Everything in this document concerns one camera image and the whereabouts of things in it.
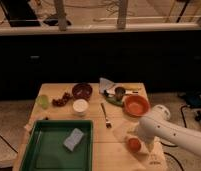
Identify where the grey blue sponge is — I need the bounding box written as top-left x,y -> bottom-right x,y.
63,128 -> 84,151

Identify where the white paper cup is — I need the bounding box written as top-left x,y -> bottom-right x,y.
72,99 -> 89,116

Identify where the white crumpled napkin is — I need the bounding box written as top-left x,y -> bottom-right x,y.
99,78 -> 115,93

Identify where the red apple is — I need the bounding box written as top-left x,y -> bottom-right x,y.
127,138 -> 141,153

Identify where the small metal cup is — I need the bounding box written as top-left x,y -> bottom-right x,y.
115,87 -> 126,101

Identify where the orange plastic bowl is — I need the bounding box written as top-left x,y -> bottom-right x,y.
124,95 -> 150,117

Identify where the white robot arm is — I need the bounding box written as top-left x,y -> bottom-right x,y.
135,105 -> 201,157

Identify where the dark red bowl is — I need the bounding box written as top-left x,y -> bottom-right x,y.
72,83 -> 93,100

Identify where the green plastic cup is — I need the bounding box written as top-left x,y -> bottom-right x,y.
36,95 -> 49,109

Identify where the black power cable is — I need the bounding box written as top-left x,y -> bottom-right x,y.
159,104 -> 201,171

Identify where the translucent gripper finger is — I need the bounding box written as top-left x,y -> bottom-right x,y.
144,140 -> 155,154

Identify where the dark red grape bunch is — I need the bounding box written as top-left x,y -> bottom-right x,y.
52,92 -> 72,107

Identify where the dark blue object on floor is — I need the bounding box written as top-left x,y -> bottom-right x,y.
179,92 -> 201,108

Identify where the green plastic tray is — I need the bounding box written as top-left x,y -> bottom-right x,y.
19,120 -> 93,171

